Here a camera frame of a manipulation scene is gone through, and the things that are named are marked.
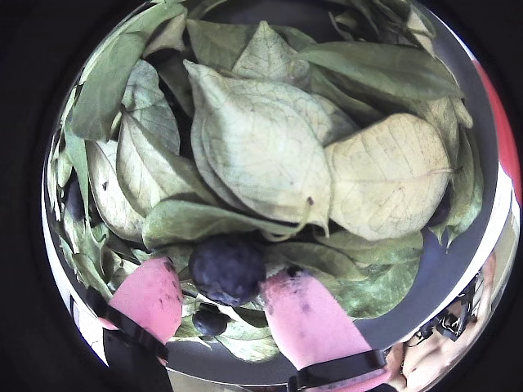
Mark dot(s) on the dark grey round bowl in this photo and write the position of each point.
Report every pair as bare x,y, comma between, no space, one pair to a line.
445,281

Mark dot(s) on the pink padded gripper finger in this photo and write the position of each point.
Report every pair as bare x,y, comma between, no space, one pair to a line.
310,322
147,294

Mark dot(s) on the pile of green leaves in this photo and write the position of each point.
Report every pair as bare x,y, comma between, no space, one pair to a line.
261,155

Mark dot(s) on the seated person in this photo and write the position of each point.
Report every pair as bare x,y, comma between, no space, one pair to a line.
433,363

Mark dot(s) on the red collapsible silicone cup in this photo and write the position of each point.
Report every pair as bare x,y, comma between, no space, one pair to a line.
500,122

